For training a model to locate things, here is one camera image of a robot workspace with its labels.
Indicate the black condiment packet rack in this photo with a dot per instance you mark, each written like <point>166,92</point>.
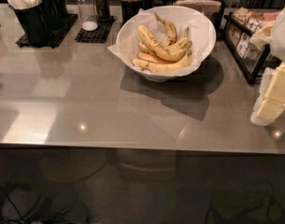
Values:
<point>240,25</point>

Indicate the middle left banana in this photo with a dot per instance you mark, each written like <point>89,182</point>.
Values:
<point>150,58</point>

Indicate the bottom front banana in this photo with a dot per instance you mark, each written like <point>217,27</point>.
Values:
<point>162,67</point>

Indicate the glass salt shaker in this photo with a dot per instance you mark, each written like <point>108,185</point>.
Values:
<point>87,15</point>

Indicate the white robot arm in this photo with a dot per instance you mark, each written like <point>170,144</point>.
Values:
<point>273,35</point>

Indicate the glass pepper shaker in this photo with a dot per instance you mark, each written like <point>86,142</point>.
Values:
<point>102,10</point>

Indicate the white bowl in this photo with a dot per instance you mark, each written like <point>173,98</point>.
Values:
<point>165,42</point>

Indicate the black utensil cup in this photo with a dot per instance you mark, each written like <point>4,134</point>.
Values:
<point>32,20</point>
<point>54,12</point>

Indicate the front black utensil cup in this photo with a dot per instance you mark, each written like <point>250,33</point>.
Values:
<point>32,20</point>

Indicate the left black rubber mat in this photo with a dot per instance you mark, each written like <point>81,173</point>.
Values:
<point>56,37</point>

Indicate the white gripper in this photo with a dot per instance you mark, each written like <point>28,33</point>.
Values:
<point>282,37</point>

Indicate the white paper liner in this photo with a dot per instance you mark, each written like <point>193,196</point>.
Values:
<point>201,33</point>

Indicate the small back banana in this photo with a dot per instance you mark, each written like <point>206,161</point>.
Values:
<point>170,29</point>

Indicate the large top banana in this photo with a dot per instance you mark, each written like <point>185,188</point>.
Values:
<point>162,51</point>

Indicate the back black utensil cup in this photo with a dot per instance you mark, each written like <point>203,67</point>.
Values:
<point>54,12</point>

